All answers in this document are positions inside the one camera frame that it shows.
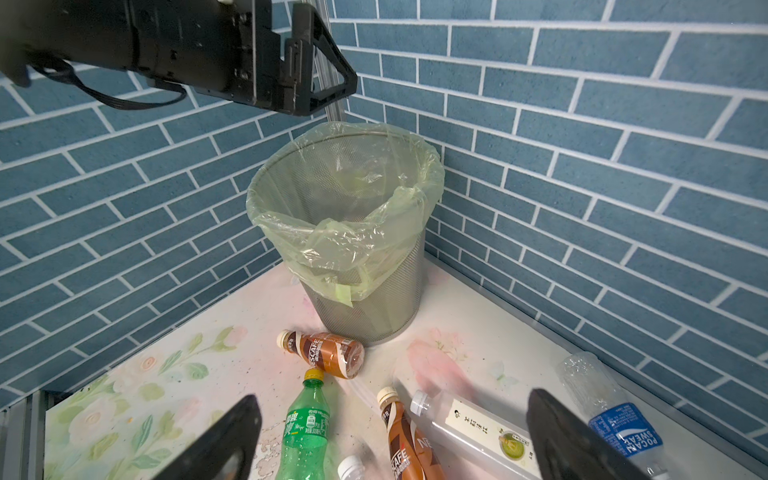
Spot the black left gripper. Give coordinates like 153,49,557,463
129,1,358,116

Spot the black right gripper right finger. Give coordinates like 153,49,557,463
526,388,646,480

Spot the brown Nescafe coffee bottle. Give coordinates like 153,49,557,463
377,387,446,480

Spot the crushed clear bottle white cap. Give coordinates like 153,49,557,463
337,455,365,480

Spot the square clear tea bottle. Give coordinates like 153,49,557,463
410,390,542,479

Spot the brown coffee bottle near bin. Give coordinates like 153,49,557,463
277,330,365,379

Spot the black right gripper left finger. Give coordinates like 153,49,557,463
155,394,262,480

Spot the blue label Pocari bottle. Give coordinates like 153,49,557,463
556,351,670,480

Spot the mesh bin with green bag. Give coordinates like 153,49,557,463
246,122,445,345

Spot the green soda bottle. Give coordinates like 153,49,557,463
276,368,330,479

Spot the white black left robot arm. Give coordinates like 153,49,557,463
1,0,358,117

